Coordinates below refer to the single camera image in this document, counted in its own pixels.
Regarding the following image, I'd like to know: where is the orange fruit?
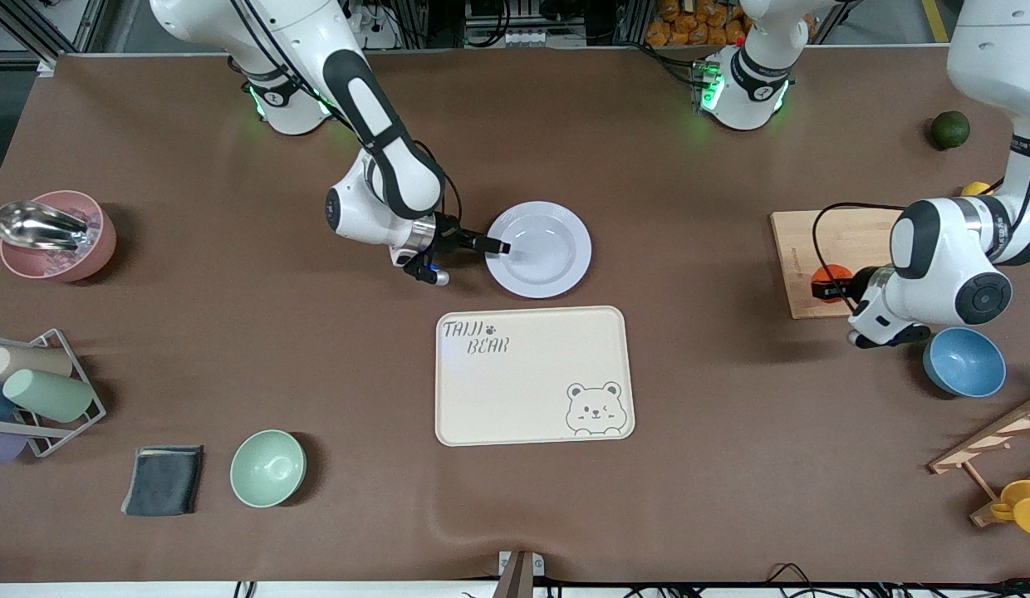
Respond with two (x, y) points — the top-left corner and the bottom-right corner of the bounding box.
(812, 264), (854, 304)

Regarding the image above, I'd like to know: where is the lavender round plate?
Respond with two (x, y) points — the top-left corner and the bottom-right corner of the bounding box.
(484, 201), (592, 299)

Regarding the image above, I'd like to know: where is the bamboo cutting board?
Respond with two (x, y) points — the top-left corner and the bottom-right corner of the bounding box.
(770, 208), (906, 320)

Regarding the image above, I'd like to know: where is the blue bowl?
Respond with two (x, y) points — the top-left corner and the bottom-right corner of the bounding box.
(923, 326), (1008, 399)

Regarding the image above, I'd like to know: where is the cream bear print tray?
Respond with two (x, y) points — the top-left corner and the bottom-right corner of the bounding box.
(434, 306), (636, 448)

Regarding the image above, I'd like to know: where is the dark green lime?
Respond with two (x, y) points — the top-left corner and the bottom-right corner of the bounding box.
(931, 110), (971, 150)

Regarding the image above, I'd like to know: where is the wooden drying rack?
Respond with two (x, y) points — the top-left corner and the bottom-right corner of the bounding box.
(929, 390), (1030, 528)

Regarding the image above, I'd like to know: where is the white power strip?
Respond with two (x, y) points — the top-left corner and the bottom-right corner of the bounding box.
(341, 0), (400, 51)

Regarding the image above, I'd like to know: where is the yellow cup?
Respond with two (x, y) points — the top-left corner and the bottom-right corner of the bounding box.
(990, 479), (1030, 538)

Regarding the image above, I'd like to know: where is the mint green bowl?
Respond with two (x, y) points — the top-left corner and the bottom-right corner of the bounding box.
(230, 429), (307, 508)

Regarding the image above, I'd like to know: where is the bag of orange buns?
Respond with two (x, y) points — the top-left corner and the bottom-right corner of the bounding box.
(645, 0), (750, 47)

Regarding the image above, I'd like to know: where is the pink bowl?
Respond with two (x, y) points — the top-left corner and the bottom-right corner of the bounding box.
(0, 190), (117, 283)

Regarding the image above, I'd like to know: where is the folded grey cloth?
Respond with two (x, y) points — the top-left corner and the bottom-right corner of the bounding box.
(120, 445), (205, 517)

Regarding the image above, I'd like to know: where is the shiny metal scoop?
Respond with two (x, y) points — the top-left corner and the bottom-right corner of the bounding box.
(0, 201), (91, 250)

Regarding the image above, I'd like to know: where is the mint green cup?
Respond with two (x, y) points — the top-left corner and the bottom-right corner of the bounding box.
(2, 368), (95, 424)

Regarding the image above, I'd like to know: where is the beige cup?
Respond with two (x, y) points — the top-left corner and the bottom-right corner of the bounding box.
(0, 345), (73, 383)

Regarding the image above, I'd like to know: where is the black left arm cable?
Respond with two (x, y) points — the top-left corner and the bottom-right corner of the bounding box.
(812, 202), (910, 275)

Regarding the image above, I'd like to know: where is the metal table edge bracket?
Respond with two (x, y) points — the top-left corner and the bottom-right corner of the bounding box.
(497, 550), (546, 598)

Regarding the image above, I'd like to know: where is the grey wire cup rack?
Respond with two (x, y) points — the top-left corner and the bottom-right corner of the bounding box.
(0, 328), (107, 458)

